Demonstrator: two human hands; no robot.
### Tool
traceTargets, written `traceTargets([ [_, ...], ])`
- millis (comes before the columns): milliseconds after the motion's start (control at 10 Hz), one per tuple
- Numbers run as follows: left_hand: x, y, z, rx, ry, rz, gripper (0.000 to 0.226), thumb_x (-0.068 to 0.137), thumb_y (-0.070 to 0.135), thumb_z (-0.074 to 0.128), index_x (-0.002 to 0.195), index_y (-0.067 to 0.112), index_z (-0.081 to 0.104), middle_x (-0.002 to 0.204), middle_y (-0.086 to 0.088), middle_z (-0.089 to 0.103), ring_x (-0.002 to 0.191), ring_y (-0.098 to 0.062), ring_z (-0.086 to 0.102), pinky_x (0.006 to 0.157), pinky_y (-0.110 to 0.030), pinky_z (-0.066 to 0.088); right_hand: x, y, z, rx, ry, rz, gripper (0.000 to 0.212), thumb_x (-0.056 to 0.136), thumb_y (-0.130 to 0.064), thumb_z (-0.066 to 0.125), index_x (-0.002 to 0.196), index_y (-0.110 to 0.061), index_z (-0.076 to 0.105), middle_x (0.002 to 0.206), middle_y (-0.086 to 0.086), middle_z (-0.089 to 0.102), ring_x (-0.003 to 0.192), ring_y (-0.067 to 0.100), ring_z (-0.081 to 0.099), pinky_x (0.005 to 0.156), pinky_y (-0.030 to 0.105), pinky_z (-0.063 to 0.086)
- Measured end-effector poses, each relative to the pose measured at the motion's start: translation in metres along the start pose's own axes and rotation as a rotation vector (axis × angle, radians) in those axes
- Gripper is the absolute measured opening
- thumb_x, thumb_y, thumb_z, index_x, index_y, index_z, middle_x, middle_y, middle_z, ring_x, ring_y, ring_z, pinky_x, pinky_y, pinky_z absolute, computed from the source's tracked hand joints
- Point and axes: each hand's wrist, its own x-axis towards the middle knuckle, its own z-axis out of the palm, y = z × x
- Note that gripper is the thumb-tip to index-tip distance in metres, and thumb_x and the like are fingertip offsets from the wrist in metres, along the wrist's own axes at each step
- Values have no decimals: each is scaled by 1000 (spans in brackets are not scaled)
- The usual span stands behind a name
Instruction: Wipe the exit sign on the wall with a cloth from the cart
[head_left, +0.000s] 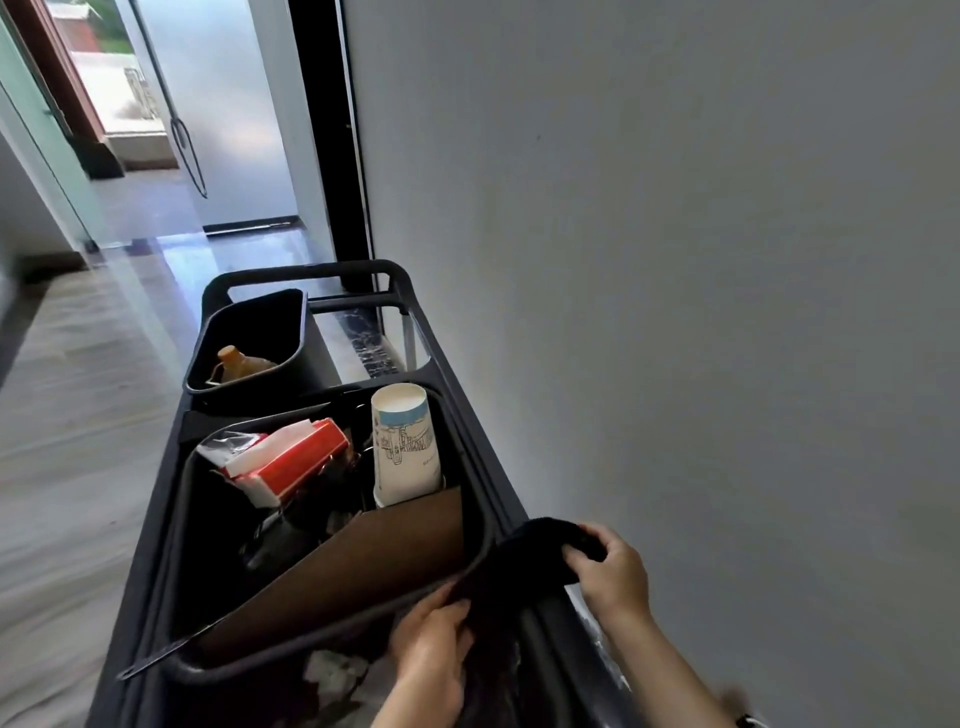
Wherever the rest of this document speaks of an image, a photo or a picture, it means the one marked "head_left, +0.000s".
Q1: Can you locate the person's left hand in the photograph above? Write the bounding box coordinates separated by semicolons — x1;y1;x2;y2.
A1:
386;581;475;721

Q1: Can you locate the person's right hand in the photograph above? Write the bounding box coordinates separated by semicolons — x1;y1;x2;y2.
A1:
562;522;652;625

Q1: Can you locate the black cleaning cloth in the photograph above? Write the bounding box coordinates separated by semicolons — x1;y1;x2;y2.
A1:
449;517;609;646

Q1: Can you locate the person's left forearm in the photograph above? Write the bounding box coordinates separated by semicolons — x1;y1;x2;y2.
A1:
371;693;449;728

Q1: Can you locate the person's right forearm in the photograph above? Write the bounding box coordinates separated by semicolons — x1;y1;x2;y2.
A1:
599;607;740;728

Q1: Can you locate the dark grey cleaning cart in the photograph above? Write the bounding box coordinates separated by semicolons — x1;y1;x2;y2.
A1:
86;260;646;728

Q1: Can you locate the crumpled white paper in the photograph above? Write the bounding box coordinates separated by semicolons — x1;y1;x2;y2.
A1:
303;648;373;706

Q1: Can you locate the brown cardboard sheet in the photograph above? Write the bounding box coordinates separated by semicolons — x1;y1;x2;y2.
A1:
198;487;465;661

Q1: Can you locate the white printed paper cup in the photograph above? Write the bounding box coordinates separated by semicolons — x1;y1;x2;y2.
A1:
370;383;444;509

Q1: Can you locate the red and white carton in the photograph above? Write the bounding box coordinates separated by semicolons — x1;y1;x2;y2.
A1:
223;418;352;508

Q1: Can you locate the large black plastic bin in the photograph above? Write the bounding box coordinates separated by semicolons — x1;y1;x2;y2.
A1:
161;383;496;685

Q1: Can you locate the thin black stick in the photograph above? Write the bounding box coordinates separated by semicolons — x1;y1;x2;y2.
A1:
117;622;219;682

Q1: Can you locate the clear plastic wrapper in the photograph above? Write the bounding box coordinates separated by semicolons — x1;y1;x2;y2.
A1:
194;428;268;474

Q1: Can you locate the amber bottle with tan cap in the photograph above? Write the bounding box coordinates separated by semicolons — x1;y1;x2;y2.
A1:
206;344;279;386

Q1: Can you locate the small black plastic bin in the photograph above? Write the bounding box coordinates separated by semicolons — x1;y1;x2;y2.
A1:
184;288;343;410

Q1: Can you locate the frosted glass door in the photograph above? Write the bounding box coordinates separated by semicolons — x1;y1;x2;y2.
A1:
112;0;301;230

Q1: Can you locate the black door frame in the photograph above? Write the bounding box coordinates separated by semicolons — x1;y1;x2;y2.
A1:
288;0;376;294

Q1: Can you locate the long black door handle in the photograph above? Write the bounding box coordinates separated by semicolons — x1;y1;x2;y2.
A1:
127;0;209;200

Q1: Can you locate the brown wooden frame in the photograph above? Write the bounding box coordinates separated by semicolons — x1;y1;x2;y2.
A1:
22;0;108;145

